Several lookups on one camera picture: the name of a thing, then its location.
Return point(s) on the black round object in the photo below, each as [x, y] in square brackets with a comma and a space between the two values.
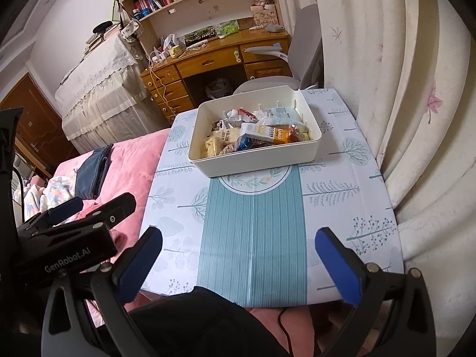
[103, 28]

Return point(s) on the row of red books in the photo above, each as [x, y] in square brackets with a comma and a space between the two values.
[150, 2]

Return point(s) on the blue candy wrapper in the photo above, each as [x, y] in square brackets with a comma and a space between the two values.
[247, 143]

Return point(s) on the stack of flat books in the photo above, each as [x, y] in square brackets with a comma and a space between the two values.
[93, 42]

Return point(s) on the white plastic storage box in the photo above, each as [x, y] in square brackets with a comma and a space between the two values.
[260, 160]

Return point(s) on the trash bin with bag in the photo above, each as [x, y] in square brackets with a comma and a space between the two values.
[218, 88]

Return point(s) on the dark printed box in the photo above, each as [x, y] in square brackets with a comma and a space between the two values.
[200, 36]

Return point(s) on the white floral curtain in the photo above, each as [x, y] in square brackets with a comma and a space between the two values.
[409, 81]

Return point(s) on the person's black pants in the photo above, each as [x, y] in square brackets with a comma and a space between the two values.
[200, 323]

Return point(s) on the grey oval object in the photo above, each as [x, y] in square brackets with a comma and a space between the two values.
[275, 29]

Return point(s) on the large light blue snack bag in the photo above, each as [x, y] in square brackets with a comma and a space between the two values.
[280, 113]

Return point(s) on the orange oat bar packet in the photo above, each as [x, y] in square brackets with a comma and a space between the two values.
[267, 134]

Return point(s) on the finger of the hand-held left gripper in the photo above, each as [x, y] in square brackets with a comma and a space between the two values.
[67, 208]
[115, 208]

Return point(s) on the white floral blanket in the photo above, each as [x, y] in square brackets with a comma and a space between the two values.
[52, 193]

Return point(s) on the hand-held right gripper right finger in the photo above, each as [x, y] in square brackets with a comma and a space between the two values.
[340, 267]

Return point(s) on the grey office chair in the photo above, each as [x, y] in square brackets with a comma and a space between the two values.
[306, 41]

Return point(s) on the floral fabric bag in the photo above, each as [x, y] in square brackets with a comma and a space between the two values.
[132, 29]

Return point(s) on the pale yellow cup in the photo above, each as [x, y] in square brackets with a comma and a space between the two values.
[176, 51]

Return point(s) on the white lace dust cover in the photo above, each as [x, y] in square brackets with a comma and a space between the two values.
[100, 96]

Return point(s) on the silver white snack packet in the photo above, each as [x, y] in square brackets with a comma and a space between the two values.
[234, 113]

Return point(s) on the wooden bookshelf hutch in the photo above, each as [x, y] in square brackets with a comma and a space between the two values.
[193, 7]

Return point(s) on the pink blanket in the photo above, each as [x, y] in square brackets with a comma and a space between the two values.
[126, 163]

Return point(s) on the brown wooden door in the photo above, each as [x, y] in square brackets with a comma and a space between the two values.
[33, 119]

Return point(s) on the white plastic bag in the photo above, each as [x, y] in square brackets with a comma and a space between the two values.
[169, 43]

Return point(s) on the beige cracker packet red stripe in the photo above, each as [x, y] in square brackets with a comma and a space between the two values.
[227, 136]

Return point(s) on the wooden desk with drawers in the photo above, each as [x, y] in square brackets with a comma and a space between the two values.
[208, 59]

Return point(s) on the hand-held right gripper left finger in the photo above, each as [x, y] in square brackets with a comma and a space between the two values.
[137, 267]

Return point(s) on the blue denim garment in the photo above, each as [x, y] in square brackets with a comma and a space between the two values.
[93, 171]

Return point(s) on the printed cardboard box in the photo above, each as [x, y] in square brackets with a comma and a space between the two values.
[266, 16]

